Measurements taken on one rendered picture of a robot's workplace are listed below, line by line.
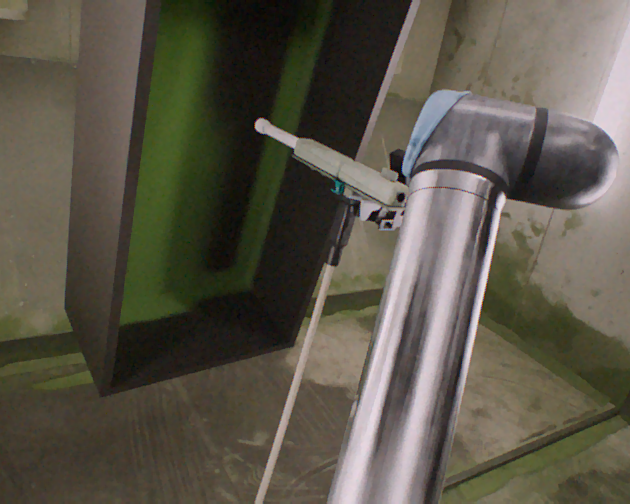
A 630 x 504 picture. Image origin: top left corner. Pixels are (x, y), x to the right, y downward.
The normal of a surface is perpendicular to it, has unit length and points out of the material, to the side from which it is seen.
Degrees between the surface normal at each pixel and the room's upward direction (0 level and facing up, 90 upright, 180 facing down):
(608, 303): 90
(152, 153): 102
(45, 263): 57
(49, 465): 0
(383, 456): 52
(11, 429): 0
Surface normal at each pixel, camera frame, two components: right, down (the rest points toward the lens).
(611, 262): -0.84, 0.07
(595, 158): 0.48, 0.10
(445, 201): -0.31, -0.37
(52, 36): 0.51, 0.41
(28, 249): 0.52, -0.15
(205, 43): 0.55, 0.58
